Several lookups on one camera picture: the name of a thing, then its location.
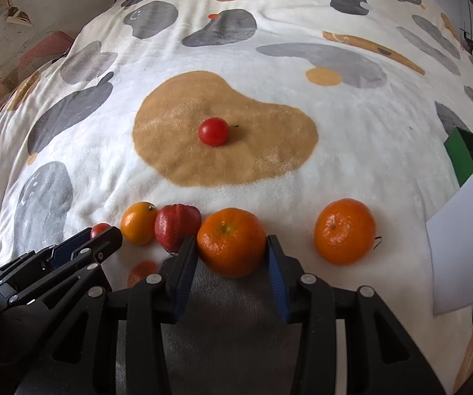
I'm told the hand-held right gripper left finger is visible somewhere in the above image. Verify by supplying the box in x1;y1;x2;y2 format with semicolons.
16;234;199;395

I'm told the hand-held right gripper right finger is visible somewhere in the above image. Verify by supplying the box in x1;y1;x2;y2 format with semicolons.
266;234;447;395

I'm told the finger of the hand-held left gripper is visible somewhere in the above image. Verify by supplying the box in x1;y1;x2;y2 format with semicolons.
0;226;122;306
0;229;95;295

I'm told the orange cherry tomato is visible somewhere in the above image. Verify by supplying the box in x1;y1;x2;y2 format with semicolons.
120;201;159;246

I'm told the red wax apple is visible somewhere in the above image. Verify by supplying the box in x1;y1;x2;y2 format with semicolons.
154;204;202;253

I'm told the mandarin orange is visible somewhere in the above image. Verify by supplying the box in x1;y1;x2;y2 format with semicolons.
196;208;268;279
314;198;383;266

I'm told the green tray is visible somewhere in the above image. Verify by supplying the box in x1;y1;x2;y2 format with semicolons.
444;127;473;326

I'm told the white cardboard box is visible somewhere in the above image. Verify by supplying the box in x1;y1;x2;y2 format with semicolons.
426;173;473;316

